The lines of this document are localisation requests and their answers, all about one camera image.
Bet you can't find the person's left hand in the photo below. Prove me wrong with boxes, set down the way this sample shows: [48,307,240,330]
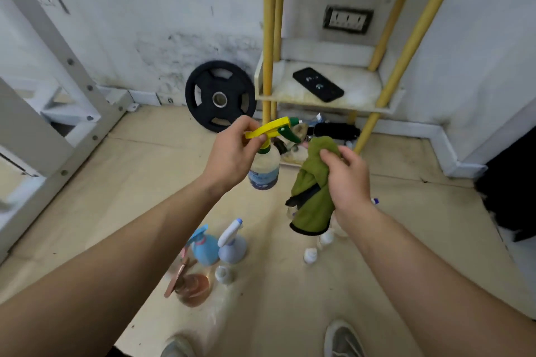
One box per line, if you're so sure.
[200,115,267,196]

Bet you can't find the person's right hand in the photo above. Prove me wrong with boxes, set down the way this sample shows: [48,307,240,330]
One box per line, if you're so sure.
[319,145,374,230]

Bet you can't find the clear bottle yellow green sprayer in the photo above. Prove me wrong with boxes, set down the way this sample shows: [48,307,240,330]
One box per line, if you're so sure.
[243,116,304,191]

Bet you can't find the green microfibre cloth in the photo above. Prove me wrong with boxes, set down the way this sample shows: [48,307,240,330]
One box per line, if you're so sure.
[285,136,342,238]

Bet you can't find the round white bottle blue-tipped sprayer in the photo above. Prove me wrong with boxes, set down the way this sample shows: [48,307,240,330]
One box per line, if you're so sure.
[330,197,380,239]

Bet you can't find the pale blue bottle white sprayer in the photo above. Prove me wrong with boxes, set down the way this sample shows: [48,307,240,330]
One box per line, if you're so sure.
[217,218,248,265]

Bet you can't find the blue spray bottle pink trigger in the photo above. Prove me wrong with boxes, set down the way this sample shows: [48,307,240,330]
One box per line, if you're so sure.
[185,224,221,267]

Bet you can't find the white shelf yellow poles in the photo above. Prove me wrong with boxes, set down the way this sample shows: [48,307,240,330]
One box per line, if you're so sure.
[251,0,483,168]

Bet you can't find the black phone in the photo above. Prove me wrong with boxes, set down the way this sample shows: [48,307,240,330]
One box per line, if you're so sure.
[291,66,346,104]

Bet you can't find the orange spray bottle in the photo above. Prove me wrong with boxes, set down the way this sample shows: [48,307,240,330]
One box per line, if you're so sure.
[164,258,215,308]

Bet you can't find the person's right forearm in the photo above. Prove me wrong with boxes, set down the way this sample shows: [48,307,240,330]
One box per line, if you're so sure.
[343,204,536,357]

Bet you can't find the person's left forearm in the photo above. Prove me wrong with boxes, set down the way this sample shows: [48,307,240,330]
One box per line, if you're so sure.
[0,176,223,357]

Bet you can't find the person's right grey shoe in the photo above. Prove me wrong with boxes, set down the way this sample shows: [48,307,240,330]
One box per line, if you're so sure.
[323,319,366,357]

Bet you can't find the person's grey shoe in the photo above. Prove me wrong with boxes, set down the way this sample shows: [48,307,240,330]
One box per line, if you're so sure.
[160,335,197,357]
[323,319,366,357]

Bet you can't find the person's left grey shoe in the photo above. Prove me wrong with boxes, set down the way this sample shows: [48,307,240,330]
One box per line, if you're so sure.
[160,335,197,357]

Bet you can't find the white round disc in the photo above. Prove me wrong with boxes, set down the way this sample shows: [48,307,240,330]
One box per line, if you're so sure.
[288,144,309,164]

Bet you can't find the black weight plate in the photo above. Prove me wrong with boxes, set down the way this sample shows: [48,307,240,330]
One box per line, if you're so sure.
[185,60,258,134]

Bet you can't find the white metal rack frame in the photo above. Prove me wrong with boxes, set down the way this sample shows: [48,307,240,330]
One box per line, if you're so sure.
[0,0,141,264]

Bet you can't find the white wall socket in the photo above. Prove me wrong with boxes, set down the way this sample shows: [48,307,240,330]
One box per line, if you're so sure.
[35,0,71,16]

